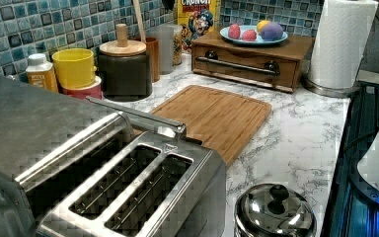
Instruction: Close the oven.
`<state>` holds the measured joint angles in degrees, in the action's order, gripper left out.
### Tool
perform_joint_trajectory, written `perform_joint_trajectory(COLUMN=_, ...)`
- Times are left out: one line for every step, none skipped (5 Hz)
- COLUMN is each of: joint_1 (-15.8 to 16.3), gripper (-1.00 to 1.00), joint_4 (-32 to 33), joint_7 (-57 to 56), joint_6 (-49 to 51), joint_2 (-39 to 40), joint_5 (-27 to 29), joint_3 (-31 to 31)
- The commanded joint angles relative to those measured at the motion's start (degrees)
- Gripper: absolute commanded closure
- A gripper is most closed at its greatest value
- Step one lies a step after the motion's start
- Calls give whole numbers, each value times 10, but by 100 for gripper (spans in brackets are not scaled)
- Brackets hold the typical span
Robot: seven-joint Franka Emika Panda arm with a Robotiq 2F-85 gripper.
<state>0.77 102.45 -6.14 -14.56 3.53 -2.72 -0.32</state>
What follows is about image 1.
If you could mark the red toy fruit left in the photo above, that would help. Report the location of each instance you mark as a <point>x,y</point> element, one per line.
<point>234,31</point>

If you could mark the steel paper towel holder base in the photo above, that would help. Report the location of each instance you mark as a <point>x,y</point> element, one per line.
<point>328,92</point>

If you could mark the cereal box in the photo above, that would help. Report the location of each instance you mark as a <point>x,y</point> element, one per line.
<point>197,18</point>

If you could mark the wooden drawer box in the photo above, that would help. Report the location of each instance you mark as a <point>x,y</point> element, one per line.
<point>278,66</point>

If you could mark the yellow cup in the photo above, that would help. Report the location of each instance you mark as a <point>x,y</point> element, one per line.
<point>74,67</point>

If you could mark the black canister with wooden lid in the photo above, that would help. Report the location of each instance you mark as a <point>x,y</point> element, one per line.
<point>124,68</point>

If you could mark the red cup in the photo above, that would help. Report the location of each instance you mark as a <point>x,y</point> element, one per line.
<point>94,91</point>

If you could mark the yellow toy fruit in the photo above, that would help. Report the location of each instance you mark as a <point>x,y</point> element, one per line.
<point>261,25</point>

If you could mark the red toy fruit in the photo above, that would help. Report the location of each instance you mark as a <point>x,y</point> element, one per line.
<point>234,31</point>
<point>249,35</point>

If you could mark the brown wooden utensil holder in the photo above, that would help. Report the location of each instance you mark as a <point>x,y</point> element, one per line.
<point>154,57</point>

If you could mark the purple toy fruit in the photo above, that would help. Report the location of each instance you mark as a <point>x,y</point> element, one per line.
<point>272,31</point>

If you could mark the clear plastic jar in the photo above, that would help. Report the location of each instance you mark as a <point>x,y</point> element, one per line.
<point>170,45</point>

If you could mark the red toy fruit middle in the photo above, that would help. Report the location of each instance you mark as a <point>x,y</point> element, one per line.
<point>249,35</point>

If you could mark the bamboo cutting board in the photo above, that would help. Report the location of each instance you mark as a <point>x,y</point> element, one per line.
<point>222,121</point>

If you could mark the white paper towel roll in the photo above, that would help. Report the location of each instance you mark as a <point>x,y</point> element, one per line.
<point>341,38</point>

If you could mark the wooden utensil stick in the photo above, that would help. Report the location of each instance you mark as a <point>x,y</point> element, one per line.
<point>137,10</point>

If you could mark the steel pot lid black knob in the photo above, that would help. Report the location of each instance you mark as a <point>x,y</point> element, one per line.
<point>273,210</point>

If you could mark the orange spice bottle white cap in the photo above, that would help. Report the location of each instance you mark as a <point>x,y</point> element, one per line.
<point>41,73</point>

